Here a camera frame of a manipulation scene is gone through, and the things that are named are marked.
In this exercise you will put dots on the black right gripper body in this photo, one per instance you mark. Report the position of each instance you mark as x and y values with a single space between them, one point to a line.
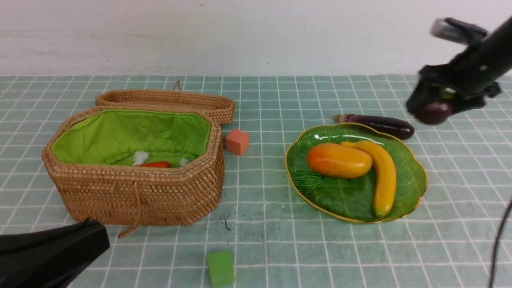
470 75

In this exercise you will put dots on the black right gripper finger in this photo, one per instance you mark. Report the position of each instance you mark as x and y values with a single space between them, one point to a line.
462 104
419 98

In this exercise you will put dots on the dark purple toy mangosteen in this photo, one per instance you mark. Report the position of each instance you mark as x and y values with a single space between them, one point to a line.
434 113

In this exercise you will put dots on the purple toy eggplant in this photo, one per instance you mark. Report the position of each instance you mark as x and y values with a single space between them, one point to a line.
389 125

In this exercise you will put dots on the yellow toy banana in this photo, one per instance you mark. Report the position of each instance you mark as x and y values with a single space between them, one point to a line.
386 176

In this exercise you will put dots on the orange yellow toy mango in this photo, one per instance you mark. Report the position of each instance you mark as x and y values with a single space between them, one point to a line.
338 161

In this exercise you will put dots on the orange toy carrot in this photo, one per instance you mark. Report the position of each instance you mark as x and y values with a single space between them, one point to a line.
161 164

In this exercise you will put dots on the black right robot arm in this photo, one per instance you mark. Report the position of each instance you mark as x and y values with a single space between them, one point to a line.
499 40

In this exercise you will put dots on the green glass leaf plate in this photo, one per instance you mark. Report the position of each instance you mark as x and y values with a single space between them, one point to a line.
352 199

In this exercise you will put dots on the green checkered tablecloth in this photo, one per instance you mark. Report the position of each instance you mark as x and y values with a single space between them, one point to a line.
276 239

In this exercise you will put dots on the orange foam cube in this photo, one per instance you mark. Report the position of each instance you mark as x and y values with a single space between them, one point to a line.
237 142

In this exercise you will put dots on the woven rattan basket lid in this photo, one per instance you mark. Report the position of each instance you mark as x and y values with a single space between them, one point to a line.
219 108

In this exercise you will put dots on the green foam cube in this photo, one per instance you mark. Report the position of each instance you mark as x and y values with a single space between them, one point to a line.
221 268

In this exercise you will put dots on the woven rattan basket green lining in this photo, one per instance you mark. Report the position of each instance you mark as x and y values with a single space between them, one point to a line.
91 160

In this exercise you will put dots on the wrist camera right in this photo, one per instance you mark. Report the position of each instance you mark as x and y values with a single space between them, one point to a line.
457 31

